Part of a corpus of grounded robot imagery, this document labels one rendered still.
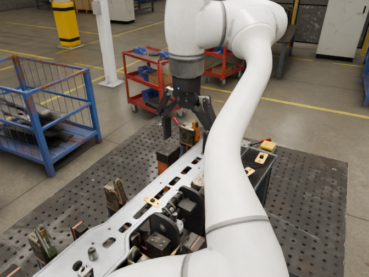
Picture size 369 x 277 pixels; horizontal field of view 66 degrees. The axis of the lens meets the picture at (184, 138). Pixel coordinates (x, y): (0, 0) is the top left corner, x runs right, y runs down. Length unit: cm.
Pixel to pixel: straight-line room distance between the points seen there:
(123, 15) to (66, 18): 371
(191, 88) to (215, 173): 32
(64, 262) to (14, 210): 194
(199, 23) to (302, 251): 126
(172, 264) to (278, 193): 148
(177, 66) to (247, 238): 44
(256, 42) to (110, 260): 87
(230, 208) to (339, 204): 157
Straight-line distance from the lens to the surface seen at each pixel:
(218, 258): 42
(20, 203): 313
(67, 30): 835
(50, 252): 123
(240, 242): 41
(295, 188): 196
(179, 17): 67
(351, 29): 756
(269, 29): 70
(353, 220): 298
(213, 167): 47
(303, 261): 158
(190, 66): 70
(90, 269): 87
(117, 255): 115
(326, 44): 762
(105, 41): 531
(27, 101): 290
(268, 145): 144
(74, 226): 130
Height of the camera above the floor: 191
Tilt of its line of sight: 31 degrees down
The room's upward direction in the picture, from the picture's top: straight up
